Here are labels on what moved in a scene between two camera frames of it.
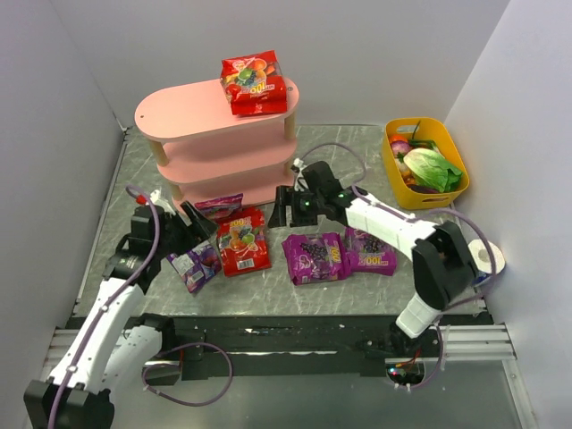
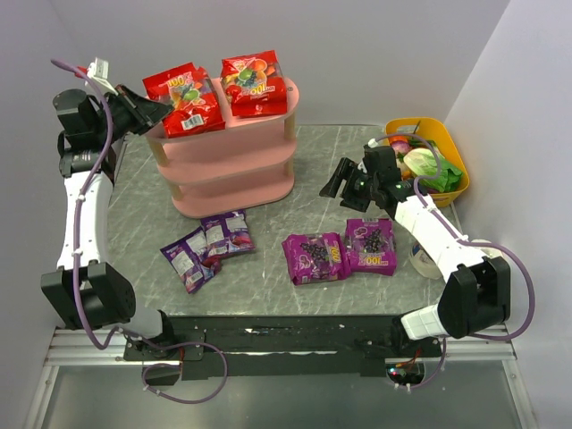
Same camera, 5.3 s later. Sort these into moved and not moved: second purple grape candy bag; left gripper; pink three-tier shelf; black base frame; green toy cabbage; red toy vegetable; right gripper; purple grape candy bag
Moved: right gripper; left gripper
Not moved: second purple grape candy bag; green toy cabbage; black base frame; purple grape candy bag; red toy vegetable; pink three-tier shelf
